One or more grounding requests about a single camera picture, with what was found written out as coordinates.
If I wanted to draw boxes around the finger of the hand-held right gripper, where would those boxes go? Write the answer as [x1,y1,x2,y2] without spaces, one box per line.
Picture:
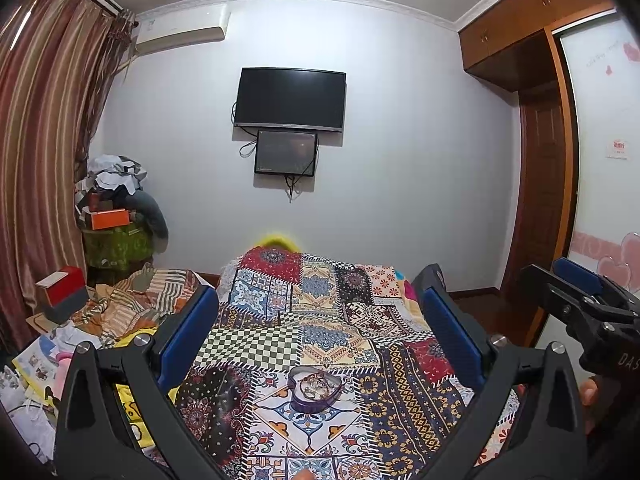
[520,257,640,329]

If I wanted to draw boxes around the yellow pillow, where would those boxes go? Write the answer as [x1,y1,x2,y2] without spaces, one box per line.
[257,232,299,252]

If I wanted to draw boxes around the black wall television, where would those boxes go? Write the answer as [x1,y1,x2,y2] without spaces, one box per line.
[233,66,347,134]

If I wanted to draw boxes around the white plastic bag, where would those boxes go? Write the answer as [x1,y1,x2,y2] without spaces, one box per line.
[0,365,60,462]

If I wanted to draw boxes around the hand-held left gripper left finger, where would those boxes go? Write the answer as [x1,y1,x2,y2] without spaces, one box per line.
[54,284,236,480]

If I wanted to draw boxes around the green patterned bag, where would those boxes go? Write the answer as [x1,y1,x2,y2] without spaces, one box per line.
[81,225,154,272]

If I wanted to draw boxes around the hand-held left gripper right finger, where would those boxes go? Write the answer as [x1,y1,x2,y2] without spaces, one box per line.
[400,262,587,480]

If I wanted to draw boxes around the person's right hand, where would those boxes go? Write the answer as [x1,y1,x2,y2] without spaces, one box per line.
[579,376,635,436]

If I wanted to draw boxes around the white air conditioner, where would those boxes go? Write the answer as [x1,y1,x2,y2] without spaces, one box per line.
[134,3,231,56]

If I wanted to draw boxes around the purple heart-shaped tin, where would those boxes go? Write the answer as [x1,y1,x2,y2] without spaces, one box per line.
[287,365,344,415]

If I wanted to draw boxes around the pile of clothes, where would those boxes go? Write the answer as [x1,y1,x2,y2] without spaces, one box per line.
[75,153,148,208]

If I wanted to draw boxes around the wooden overhead cabinet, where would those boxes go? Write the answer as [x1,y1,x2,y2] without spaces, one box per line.
[457,0,620,94]

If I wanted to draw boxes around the dark grey garment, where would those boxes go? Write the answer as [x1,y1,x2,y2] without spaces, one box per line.
[134,189,169,239]

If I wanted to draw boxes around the white wardrobe sliding door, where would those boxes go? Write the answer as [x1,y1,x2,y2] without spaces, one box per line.
[551,14,640,297]

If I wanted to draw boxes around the yellow printed cloth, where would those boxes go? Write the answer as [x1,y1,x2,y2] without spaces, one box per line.
[114,326,168,452]

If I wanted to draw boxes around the colourful patchwork blanket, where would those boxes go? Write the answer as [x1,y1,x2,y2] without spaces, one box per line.
[145,247,522,480]

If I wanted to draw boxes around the striped brown cloth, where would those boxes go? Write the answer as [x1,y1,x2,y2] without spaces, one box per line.
[71,262,212,349]

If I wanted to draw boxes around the small black wall monitor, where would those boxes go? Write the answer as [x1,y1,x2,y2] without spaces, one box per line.
[253,129,320,178]

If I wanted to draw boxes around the red and grey box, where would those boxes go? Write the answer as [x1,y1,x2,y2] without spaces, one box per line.
[34,266,89,324]

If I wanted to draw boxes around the striped brown curtain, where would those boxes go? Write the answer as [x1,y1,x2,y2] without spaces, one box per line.
[0,0,139,357]

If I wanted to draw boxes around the brown wooden door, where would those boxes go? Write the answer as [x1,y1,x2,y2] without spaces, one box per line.
[499,86,577,347]

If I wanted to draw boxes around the silver jewelry pieces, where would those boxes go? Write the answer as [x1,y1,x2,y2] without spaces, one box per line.
[299,376,335,402]

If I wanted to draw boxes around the illustrated paper booklet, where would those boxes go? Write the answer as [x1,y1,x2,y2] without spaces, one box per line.
[12,335,67,397]

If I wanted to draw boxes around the orange box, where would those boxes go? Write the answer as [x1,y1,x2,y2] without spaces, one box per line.
[89,208,132,231]

